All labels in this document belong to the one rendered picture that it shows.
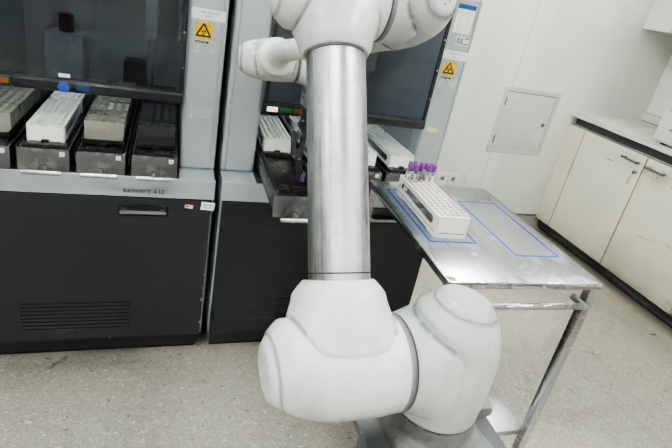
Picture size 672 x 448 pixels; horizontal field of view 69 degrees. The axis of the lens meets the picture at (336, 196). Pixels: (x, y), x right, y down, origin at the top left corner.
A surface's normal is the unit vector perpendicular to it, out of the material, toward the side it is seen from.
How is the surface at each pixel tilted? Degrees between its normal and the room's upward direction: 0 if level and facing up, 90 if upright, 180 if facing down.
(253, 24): 90
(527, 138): 90
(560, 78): 90
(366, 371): 53
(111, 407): 0
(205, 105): 90
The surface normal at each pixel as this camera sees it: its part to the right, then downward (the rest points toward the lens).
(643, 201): -0.94, -0.05
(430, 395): 0.26, 0.37
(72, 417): 0.18, -0.90
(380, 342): 0.45, -0.26
